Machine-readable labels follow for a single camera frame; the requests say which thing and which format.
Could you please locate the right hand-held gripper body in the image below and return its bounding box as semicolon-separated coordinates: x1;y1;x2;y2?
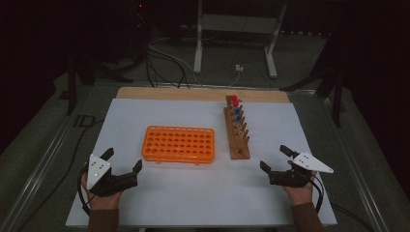
268;152;335;189

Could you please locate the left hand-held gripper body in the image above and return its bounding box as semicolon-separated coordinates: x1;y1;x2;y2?
86;153;139;198

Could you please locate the wooden tube rack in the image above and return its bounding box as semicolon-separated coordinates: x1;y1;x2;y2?
222;95;251;160

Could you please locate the orange plastic tube rack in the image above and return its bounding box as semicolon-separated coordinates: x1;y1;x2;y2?
140;125;217;164

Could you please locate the person's right hand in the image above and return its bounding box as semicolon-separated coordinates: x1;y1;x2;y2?
283;171;319;207

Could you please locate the person's left hand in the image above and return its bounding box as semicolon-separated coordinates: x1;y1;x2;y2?
80;173;124;211

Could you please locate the black tripod stand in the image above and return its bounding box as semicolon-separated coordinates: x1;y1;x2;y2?
66;54;134;116
279;32;347;129

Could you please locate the white metal stand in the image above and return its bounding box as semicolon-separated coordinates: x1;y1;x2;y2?
192;0;288;79

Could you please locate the dark equipment with red light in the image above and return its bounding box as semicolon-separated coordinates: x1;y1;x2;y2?
129;0;153;59

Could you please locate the left hand-held gripper black cable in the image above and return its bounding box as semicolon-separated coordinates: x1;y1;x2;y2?
76;162;98;217

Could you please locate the hand-held gripper black cable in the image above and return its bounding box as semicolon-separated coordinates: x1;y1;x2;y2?
76;162;98;217
310;175;325;216

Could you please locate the thin black floor cable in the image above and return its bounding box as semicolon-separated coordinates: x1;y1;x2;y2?
15;119;105;232
330;202;366;231

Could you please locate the right hand-held gripper black cable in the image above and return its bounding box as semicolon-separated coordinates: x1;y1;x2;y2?
310;175;325;216

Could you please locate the metal floor rail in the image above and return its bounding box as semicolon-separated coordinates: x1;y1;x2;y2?
317;95;391;232
0;86;98;232

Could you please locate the white floor cable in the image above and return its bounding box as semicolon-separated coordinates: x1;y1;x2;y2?
148;43;242;89

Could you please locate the black floor cable bundle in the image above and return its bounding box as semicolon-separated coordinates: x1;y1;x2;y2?
144;47;191;89

